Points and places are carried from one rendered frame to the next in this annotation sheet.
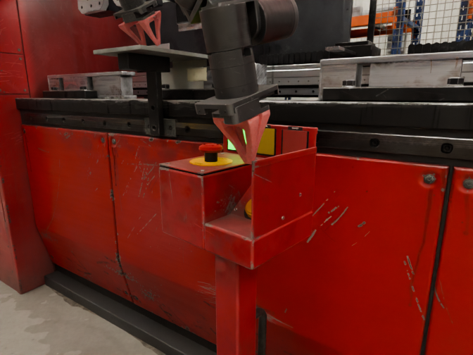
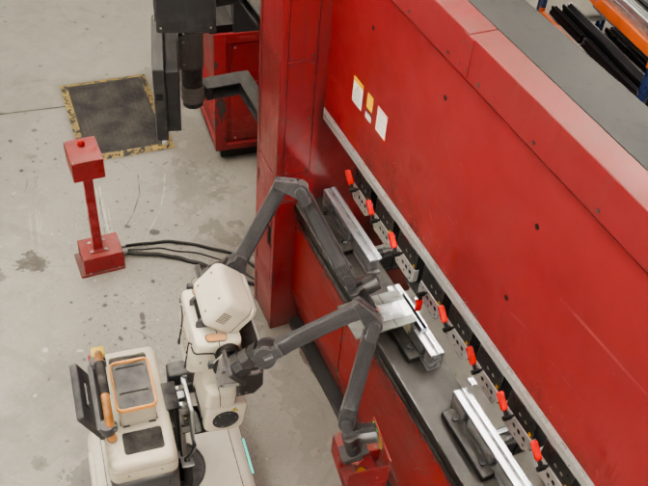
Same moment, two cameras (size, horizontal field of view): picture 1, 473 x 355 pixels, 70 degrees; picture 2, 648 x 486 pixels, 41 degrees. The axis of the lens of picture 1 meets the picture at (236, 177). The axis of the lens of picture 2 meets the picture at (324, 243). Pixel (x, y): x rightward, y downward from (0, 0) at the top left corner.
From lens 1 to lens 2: 301 cm
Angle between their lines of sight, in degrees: 39
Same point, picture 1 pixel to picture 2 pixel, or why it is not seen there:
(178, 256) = (366, 410)
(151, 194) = not seen: hidden behind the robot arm
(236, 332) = not seen: outside the picture
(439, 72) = (486, 450)
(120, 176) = (347, 337)
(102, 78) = (358, 246)
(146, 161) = not seen: hidden behind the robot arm
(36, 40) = (321, 157)
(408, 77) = (478, 439)
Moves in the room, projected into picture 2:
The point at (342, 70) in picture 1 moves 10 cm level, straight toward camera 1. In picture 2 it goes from (460, 406) to (441, 419)
